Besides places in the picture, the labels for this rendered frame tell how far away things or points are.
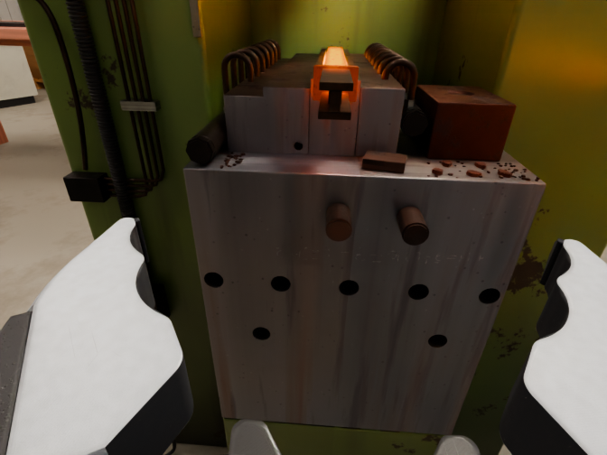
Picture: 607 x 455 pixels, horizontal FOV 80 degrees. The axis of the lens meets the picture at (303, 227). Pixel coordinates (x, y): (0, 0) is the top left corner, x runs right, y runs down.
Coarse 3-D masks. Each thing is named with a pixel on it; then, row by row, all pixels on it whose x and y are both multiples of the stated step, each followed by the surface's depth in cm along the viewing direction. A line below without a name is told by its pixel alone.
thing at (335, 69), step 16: (336, 48) 66; (336, 64) 44; (320, 80) 30; (336, 80) 30; (352, 80) 31; (320, 96) 39; (336, 96) 30; (352, 96) 39; (320, 112) 31; (336, 112) 31
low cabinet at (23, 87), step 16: (0, 48) 433; (16, 48) 447; (0, 64) 437; (16, 64) 451; (0, 80) 441; (16, 80) 455; (32, 80) 470; (0, 96) 445; (16, 96) 460; (32, 96) 477
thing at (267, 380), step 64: (192, 192) 40; (256, 192) 40; (320, 192) 39; (384, 192) 39; (448, 192) 38; (512, 192) 38; (256, 256) 44; (512, 256) 42; (256, 320) 50; (320, 320) 49; (384, 320) 48; (448, 320) 47; (256, 384) 56; (320, 384) 55; (384, 384) 54; (448, 384) 53
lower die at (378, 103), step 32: (288, 64) 59; (320, 64) 51; (352, 64) 51; (224, 96) 41; (256, 96) 41; (288, 96) 40; (384, 96) 40; (256, 128) 42; (288, 128) 42; (320, 128) 42; (352, 128) 42; (384, 128) 41
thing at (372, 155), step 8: (368, 152) 41; (376, 152) 41; (368, 160) 39; (376, 160) 39; (384, 160) 39; (392, 160) 39; (400, 160) 39; (368, 168) 40; (376, 168) 39; (384, 168) 39; (392, 168) 39; (400, 168) 38
